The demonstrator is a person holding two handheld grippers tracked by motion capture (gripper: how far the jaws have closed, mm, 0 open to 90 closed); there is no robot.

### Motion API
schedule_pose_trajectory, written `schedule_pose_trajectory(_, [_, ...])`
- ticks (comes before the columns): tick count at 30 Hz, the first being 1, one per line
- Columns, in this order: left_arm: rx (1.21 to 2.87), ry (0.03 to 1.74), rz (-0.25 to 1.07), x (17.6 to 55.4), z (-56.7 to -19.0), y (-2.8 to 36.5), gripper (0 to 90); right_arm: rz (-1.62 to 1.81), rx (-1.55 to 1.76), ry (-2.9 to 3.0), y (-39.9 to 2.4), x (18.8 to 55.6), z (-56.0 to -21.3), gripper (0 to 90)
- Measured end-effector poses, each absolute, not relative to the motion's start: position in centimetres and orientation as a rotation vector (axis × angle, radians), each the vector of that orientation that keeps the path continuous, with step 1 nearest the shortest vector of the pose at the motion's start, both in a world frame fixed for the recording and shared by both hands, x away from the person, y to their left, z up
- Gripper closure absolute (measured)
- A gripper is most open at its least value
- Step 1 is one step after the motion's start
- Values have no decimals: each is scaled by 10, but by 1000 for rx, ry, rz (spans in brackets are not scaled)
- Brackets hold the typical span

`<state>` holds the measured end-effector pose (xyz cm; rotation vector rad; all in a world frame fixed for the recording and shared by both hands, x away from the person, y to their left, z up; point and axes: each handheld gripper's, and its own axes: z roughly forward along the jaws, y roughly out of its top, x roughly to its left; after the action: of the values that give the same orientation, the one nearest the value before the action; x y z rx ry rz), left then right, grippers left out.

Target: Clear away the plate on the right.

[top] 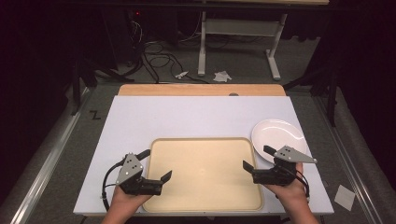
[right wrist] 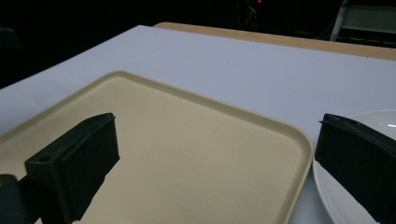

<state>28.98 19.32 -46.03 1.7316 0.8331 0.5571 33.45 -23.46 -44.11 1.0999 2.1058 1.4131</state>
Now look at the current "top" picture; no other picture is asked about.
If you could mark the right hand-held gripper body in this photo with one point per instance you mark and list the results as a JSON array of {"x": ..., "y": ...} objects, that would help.
[{"x": 289, "y": 154}]

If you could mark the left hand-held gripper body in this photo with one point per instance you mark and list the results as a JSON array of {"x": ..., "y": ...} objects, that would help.
[{"x": 130, "y": 168}]

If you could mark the white round plate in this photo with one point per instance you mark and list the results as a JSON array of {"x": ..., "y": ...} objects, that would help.
[{"x": 277, "y": 133}]

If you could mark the person's left hand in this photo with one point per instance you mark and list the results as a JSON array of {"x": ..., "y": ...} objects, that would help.
[{"x": 124, "y": 202}]

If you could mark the person's right hand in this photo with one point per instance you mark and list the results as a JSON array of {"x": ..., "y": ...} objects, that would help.
[{"x": 291, "y": 194}]

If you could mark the beige plastic tray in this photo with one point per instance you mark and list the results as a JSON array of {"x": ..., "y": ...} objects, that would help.
[{"x": 205, "y": 174}]

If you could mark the white board table cover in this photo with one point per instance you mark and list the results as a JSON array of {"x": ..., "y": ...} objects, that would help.
[{"x": 186, "y": 118}]

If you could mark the gray round table grommet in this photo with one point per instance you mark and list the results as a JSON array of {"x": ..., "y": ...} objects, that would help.
[{"x": 233, "y": 94}]

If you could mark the flat white paper sheet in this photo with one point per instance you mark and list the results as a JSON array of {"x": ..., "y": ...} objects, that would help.
[{"x": 344, "y": 197}]

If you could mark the black metal stand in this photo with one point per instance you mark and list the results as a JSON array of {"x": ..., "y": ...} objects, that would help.
[
  {"x": 332, "y": 99},
  {"x": 76, "y": 84}
]

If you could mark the wooden table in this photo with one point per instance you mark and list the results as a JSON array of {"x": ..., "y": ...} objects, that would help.
[{"x": 186, "y": 90}]

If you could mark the crumpled white paper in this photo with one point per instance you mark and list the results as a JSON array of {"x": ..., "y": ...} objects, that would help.
[{"x": 222, "y": 76}]

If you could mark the small white paper scrap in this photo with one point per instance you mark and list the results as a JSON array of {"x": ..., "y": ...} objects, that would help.
[{"x": 181, "y": 74}]

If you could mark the silver metal floor rail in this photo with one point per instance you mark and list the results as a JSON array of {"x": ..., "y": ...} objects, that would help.
[
  {"x": 51, "y": 155},
  {"x": 347, "y": 161}
]

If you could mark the white metal desk frame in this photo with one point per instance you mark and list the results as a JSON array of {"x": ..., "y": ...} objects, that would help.
[{"x": 239, "y": 27}]

